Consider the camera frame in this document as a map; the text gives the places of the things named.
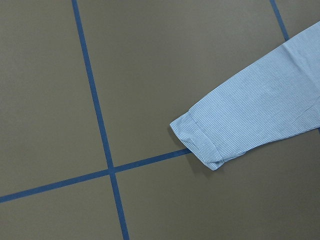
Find blue striped button-up shirt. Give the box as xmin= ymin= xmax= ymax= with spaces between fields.
xmin=170 ymin=23 xmax=320 ymax=171

